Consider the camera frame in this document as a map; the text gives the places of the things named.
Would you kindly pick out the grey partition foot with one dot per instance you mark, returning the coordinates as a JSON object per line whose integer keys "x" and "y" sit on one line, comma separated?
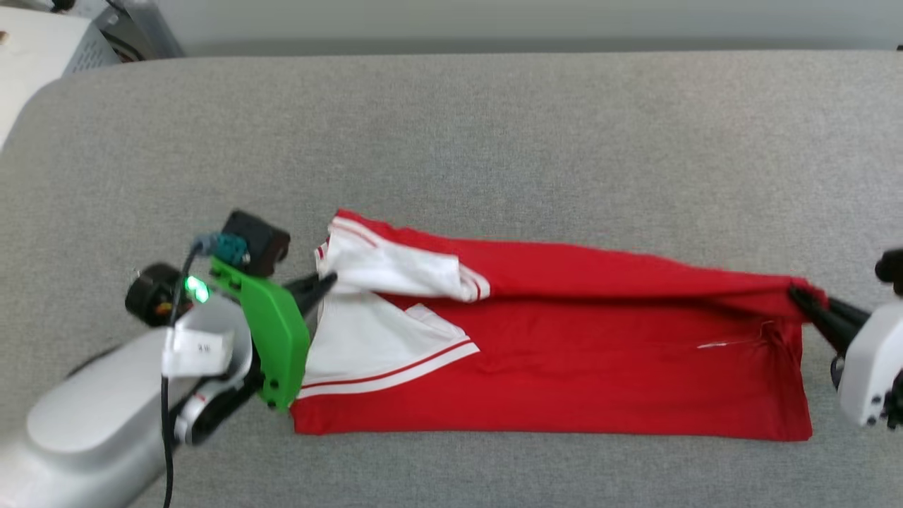
{"x": 152, "y": 28}

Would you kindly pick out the red and white shirt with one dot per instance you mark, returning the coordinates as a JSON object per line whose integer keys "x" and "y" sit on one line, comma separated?
{"x": 600, "y": 353}

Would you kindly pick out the white partition board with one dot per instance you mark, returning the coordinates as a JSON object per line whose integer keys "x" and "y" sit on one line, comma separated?
{"x": 494, "y": 17}

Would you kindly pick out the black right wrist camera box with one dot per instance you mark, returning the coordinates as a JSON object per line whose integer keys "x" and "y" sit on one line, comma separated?
{"x": 892, "y": 271}

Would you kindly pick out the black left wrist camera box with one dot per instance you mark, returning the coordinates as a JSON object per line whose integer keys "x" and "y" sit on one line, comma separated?
{"x": 261, "y": 240}

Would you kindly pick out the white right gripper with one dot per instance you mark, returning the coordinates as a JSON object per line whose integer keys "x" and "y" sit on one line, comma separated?
{"x": 875, "y": 360}

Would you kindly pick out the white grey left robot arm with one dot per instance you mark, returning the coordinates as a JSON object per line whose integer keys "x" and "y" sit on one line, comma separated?
{"x": 92, "y": 423}

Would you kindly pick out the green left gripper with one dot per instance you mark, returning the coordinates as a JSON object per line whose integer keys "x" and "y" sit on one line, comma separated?
{"x": 279, "y": 339}

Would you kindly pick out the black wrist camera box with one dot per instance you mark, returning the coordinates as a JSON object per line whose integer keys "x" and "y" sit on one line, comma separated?
{"x": 261, "y": 240}
{"x": 892, "y": 271}

